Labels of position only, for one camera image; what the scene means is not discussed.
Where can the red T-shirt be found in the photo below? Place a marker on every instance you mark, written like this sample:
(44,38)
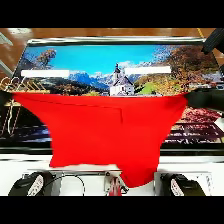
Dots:
(106,133)

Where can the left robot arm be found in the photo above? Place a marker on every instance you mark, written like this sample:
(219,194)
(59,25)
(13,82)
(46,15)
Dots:
(28,185)

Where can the silver frame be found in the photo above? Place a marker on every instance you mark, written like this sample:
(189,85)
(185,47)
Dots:
(26,163)

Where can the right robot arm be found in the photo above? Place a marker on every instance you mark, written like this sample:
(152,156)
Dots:
(183,186)

